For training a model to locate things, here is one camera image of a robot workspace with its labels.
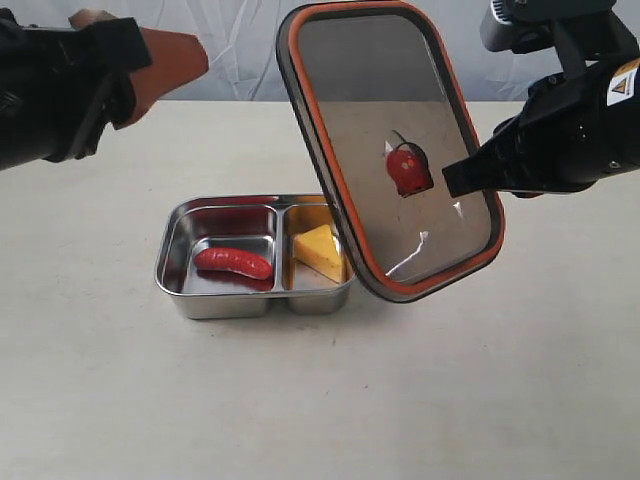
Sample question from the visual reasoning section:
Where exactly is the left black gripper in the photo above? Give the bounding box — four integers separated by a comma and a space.
1, 9, 209, 170

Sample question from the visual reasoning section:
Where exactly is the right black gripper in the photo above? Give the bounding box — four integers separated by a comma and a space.
442, 58, 639, 198

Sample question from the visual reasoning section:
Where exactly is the dark transparent lid orange valve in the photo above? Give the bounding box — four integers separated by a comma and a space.
275, 1, 506, 303

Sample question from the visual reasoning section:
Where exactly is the red toy sausage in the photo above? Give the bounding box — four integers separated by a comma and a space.
194, 247, 273, 280

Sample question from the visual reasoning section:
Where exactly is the yellow toy cheese wedge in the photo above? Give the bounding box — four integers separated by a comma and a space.
293, 224, 345, 283

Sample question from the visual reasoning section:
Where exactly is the wrinkled blue-grey backdrop cloth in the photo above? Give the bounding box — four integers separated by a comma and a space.
2, 0, 560, 101

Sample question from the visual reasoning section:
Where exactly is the steel two-compartment lunch box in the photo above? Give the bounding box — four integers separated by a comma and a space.
155, 194, 354, 320

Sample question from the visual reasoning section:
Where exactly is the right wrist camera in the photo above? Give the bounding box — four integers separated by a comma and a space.
480, 0, 639, 79

